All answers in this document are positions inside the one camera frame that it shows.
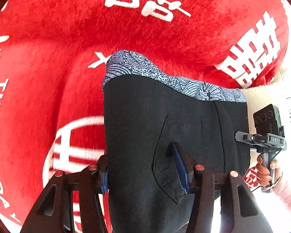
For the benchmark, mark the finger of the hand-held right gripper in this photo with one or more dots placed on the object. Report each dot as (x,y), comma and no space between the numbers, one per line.
(243,136)

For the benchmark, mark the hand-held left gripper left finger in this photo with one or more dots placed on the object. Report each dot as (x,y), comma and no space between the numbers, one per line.
(104,180)

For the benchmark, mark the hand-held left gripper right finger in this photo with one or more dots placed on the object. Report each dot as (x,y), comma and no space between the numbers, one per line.
(181,172)

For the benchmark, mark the black pants with patterned waistband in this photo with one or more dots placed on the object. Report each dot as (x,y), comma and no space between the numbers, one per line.
(140,126)

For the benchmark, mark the person's right hand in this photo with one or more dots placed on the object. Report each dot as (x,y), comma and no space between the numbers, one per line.
(263,174)

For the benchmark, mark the cream pillow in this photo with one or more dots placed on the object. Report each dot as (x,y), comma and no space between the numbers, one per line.
(264,94)

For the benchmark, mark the red printed blanket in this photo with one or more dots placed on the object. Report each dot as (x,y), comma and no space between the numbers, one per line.
(63,53)

